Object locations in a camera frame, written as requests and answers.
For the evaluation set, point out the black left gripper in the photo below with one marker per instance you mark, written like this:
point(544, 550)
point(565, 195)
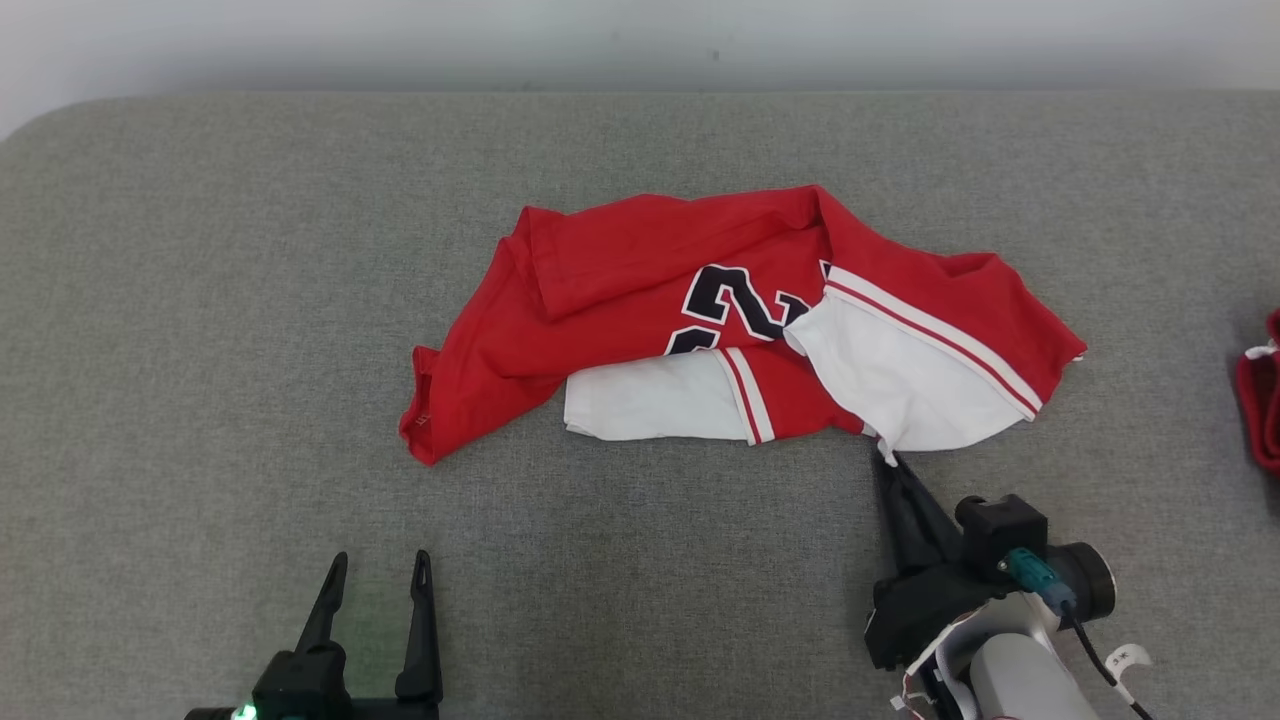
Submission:
point(310, 690)

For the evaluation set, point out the red shorts with white trim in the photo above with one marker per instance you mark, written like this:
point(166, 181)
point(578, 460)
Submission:
point(1262, 400)

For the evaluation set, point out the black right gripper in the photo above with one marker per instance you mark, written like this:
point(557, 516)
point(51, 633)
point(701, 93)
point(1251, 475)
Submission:
point(925, 615)

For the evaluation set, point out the red white numbered jersey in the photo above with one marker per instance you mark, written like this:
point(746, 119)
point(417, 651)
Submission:
point(640, 260)

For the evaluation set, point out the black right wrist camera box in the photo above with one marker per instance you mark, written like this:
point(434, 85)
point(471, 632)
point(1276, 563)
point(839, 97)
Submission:
point(1000, 535)

